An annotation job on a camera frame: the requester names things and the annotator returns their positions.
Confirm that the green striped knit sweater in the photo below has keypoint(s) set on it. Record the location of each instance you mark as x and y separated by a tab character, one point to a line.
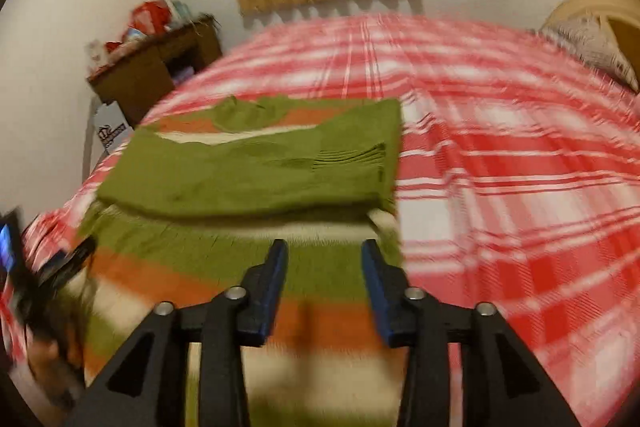
260	172

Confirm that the red gift box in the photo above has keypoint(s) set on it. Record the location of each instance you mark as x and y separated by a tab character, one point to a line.
149	18

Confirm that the white card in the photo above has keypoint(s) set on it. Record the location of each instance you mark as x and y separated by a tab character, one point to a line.
95	53

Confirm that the brown wooden desk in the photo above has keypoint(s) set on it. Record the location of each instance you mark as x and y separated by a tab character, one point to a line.
145	72

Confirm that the white printed box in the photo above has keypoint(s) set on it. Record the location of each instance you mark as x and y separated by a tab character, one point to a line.
111	127

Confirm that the red plaid blanket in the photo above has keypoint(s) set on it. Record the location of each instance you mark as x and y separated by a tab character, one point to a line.
500	167

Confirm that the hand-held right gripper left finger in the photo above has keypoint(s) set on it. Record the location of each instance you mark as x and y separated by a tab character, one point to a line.
272	277

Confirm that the grey patterned pillow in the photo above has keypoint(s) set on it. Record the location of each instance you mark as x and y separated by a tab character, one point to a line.
590	44

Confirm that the beige headboard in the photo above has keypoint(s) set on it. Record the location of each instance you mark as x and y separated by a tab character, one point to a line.
607	4

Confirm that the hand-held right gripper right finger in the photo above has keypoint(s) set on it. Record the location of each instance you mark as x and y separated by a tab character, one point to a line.
375	282

